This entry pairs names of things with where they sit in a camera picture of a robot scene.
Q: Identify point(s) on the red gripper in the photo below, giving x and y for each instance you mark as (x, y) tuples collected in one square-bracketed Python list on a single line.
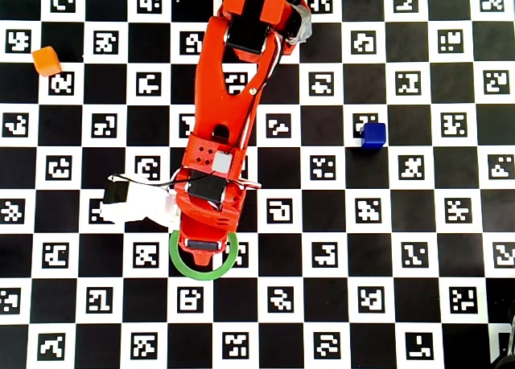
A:
[(204, 244)]

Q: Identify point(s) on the blue cube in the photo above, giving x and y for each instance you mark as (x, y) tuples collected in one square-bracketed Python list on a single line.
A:
[(374, 136)]

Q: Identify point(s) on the orange cube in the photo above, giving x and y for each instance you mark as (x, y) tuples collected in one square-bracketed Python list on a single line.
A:
[(46, 61)]

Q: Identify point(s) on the red robot arm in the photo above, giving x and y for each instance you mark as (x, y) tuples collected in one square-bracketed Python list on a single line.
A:
[(217, 95)]

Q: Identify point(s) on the black white marker checkerboard mat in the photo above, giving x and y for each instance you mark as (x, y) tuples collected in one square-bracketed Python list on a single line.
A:
[(56, 220)]

